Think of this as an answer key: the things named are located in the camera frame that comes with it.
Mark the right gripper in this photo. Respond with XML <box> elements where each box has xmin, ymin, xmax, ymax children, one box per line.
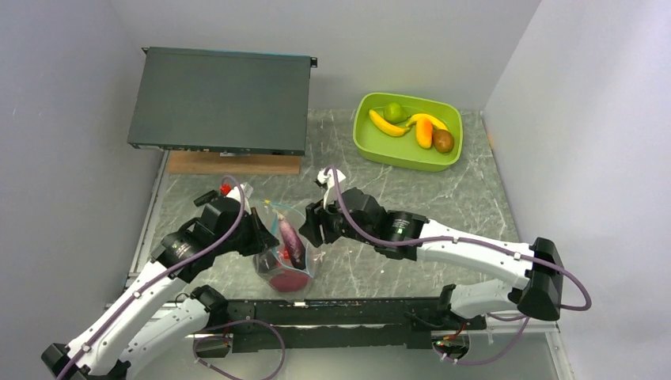
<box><xmin>299</xmin><ymin>187</ymin><xmax>376</xmax><ymax>247</ymax></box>

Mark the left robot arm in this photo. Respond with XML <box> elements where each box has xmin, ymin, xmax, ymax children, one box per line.
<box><xmin>41</xmin><ymin>184</ymin><xmax>279</xmax><ymax>379</ymax></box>

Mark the purple sweet potato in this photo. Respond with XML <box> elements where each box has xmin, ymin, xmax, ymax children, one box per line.
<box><xmin>269</xmin><ymin>269</ymin><xmax>311</xmax><ymax>293</ymax></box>

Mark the brown kiwi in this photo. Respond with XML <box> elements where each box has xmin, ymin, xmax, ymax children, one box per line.
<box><xmin>432</xmin><ymin>129</ymin><xmax>455</xmax><ymax>154</ymax></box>

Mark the yellow banana behind mango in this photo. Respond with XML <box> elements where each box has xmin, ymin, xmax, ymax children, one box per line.
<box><xmin>405</xmin><ymin>113</ymin><xmax>449</xmax><ymax>131</ymax></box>

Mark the dark grey rack box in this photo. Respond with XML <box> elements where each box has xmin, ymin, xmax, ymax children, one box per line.
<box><xmin>127</xmin><ymin>47</ymin><xmax>318</xmax><ymax>156</ymax></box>

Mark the dark plum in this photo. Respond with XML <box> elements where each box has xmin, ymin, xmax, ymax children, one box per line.
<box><xmin>255</xmin><ymin>252</ymin><xmax>278</xmax><ymax>274</ymax></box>

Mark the red apple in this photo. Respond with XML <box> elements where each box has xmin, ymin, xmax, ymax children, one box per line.
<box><xmin>278</xmin><ymin>249</ymin><xmax>290</xmax><ymax>262</ymax></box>

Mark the green lime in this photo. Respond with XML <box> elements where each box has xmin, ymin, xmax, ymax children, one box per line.
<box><xmin>383</xmin><ymin>102</ymin><xmax>408</xmax><ymax>124</ymax></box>

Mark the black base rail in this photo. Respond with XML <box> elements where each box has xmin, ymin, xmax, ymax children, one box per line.
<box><xmin>205</xmin><ymin>297</ymin><xmax>487</xmax><ymax>353</ymax></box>

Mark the clear zip top bag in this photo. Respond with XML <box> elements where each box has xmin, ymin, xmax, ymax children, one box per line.
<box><xmin>252</xmin><ymin>200</ymin><xmax>323</xmax><ymax>299</ymax></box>

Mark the green plastic bin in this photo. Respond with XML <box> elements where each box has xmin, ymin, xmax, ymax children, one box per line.
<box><xmin>352</xmin><ymin>92</ymin><xmax>464</xmax><ymax>172</ymax></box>

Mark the aluminium frame rail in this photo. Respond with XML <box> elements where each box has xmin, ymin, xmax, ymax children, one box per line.
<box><xmin>83</xmin><ymin>298</ymin><xmax>572</xmax><ymax>380</ymax></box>

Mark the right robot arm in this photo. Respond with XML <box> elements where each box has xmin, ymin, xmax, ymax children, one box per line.
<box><xmin>299</xmin><ymin>188</ymin><xmax>563</xmax><ymax>329</ymax></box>

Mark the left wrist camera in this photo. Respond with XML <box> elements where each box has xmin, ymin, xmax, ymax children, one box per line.
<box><xmin>219</xmin><ymin>182</ymin><xmax>253</xmax><ymax>212</ymax></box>

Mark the purple eggplant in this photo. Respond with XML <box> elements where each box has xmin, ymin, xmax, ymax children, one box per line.
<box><xmin>278</xmin><ymin>214</ymin><xmax>306</xmax><ymax>270</ymax></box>

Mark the orange yellow mango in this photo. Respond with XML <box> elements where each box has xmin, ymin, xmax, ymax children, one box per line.
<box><xmin>415</xmin><ymin>117</ymin><xmax>434</xmax><ymax>149</ymax></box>

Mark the wooden block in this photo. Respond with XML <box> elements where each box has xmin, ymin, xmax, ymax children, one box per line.
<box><xmin>165</xmin><ymin>151</ymin><xmax>301</xmax><ymax>175</ymax></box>

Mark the yellow banana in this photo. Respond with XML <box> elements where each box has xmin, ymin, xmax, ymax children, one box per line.
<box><xmin>405</xmin><ymin>113</ymin><xmax>449</xmax><ymax>131</ymax></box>
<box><xmin>368</xmin><ymin>109</ymin><xmax>410</xmax><ymax>137</ymax></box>

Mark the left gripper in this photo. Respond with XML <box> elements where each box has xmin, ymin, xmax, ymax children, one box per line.
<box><xmin>214</xmin><ymin>207</ymin><xmax>279</xmax><ymax>257</ymax></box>

